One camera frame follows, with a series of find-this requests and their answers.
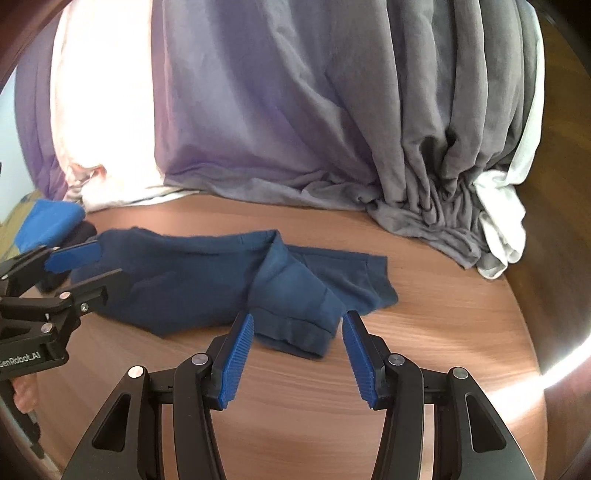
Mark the person's left hand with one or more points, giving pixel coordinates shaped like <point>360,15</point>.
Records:
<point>25,392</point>

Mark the black folded pants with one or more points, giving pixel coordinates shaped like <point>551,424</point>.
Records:
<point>79,235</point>

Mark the wide grey curtain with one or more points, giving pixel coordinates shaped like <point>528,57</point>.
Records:
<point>323,101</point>

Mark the white sheer curtain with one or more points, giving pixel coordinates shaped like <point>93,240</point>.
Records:
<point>503,217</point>

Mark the bright blue folded pants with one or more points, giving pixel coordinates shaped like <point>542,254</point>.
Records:
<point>46,221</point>

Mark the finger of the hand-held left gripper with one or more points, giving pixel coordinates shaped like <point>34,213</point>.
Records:
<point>74,256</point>
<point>92,290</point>

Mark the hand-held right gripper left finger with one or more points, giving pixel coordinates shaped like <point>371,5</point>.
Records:
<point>236,357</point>

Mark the yellow plaid fringed blanket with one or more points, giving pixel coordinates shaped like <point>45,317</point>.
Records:
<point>16,214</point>

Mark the long LED light strip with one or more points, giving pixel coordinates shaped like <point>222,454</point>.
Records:
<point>565,364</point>

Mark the pink curtain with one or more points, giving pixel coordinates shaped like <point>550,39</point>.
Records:
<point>106,115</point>

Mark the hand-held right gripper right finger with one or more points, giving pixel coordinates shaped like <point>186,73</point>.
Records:
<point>358,357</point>

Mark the navy blue pants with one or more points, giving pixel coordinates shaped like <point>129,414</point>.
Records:
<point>198,281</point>

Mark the narrow grey curtain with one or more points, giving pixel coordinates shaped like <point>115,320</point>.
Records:
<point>34,134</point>

